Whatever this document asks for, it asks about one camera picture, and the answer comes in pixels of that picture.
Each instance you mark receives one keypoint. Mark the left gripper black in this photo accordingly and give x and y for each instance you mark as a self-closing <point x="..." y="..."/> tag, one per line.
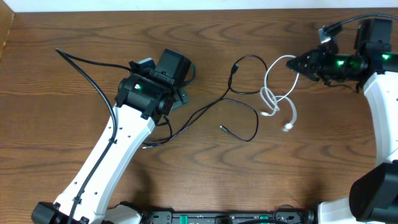
<point x="181" y="98"/>

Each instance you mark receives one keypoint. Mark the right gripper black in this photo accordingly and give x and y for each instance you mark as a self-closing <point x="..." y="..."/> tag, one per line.
<point x="313" y="68"/>

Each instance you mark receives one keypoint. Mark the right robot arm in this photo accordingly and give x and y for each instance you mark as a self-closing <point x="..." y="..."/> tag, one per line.
<point x="373" y="197"/>

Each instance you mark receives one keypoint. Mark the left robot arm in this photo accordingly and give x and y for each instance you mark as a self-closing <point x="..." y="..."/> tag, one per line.
<point x="151" y="91"/>

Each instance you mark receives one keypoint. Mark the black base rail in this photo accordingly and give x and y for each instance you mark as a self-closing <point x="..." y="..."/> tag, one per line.
<point x="284" y="215"/>

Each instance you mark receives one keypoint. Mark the cardboard box wall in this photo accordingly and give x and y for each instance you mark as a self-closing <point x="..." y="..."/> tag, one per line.
<point x="7" y="17"/>

